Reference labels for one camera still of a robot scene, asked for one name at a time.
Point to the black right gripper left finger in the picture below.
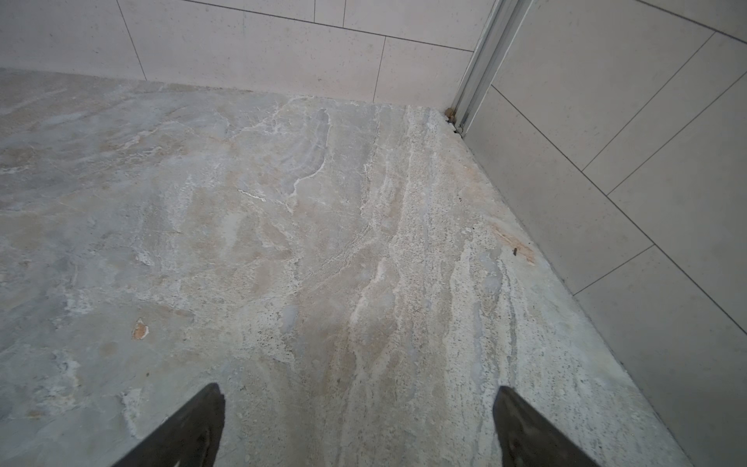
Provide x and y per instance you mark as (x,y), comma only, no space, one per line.
(190,437)

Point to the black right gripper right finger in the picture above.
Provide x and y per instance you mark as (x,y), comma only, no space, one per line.
(527,438)

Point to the aluminium right corner post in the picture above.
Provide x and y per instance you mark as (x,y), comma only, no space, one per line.
(503,23)

